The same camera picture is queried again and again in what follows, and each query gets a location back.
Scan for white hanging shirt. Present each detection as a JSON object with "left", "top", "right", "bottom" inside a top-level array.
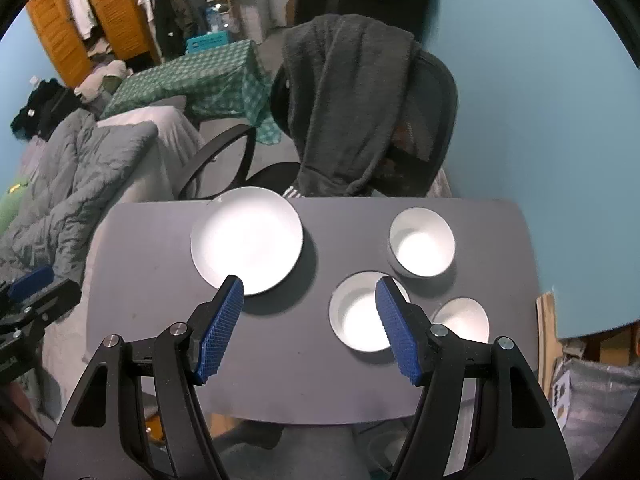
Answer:
[{"left": 67, "top": 0, "right": 98, "bottom": 41}]

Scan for dark grey fleece robe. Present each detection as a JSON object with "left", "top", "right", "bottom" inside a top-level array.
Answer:
[{"left": 282, "top": 14, "right": 421, "bottom": 197}]

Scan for light clothes pile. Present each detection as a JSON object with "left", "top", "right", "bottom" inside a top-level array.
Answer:
[{"left": 74, "top": 59, "right": 128, "bottom": 103}]

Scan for black mesh office chair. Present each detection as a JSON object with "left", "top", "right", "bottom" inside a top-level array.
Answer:
[{"left": 177, "top": 52, "right": 458, "bottom": 201}]

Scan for green checkered tablecloth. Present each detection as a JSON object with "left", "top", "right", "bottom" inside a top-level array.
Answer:
[{"left": 102, "top": 40, "right": 283, "bottom": 146}]

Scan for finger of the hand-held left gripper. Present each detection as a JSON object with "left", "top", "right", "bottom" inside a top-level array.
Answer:
[
  {"left": 7, "top": 266, "right": 55, "bottom": 301},
  {"left": 20, "top": 280, "right": 82, "bottom": 331}
]

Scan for grey door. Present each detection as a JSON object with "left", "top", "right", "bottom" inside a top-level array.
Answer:
[{"left": 245, "top": 0, "right": 301, "bottom": 43}]

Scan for wooden louvered wardrobe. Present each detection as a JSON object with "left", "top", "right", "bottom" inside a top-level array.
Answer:
[{"left": 25, "top": 0, "right": 153, "bottom": 88}]

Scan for white plate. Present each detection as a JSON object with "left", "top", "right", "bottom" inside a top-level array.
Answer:
[{"left": 190, "top": 186, "right": 304, "bottom": 296}]

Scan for black clothes pile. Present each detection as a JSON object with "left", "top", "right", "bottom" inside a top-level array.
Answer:
[{"left": 10, "top": 79, "right": 83, "bottom": 141}]

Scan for blue plastic crate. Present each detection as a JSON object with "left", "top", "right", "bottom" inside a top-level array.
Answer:
[{"left": 186, "top": 32, "right": 233, "bottom": 56}]

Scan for white bed sheet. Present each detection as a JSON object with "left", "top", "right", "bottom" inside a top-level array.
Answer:
[{"left": 97, "top": 105, "right": 206, "bottom": 206}]

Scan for dark hanging clothes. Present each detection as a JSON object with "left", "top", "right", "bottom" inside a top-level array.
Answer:
[{"left": 137, "top": 0, "right": 206, "bottom": 58}]

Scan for wooden board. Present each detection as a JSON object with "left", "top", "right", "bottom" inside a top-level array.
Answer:
[{"left": 536, "top": 291, "right": 563, "bottom": 401}]

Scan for clear plastic sheet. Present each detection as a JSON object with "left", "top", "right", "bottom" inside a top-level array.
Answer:
[{"left": 550, "top": 355, "right": 640, "bottom": 480}]

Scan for white bowl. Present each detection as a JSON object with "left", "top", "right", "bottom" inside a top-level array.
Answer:
[
  {"left": 387, "top": 208, "right": 457, "bottom": 280},
  {"left": 328, "top": 271, "right": 416, "bottom": 352},
  {"left": 429, "top": 297, "right": 491, "bottom": 346}
]

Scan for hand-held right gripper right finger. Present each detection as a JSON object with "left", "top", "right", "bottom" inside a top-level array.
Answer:
[{"left": 375, "top": 276, "right": 573, "bottom": 480}]

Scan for clear water jug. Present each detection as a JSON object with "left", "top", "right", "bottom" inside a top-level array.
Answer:
[{"left": 206, "top": 4, "right": 226, "bottom": 36}]

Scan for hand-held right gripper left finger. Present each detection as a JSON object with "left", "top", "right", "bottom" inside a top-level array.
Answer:
[{"left": 44, "top": 275, "right": 246, "bottom": 480}]

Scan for cardboard box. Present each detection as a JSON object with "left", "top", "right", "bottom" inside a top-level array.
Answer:
[{"left": 560, "top": 327, "right": 638, "bottom": 366}]

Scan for green plush toy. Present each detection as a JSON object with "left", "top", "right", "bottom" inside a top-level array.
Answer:
[{"left": 0, "top": 175, "right": 28, "bottom": 233}]

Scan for grey quilted duvet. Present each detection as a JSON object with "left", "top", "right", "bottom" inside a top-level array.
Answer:
[{"left": 0, "top": 110, "right": 160, "bottom": 281}]

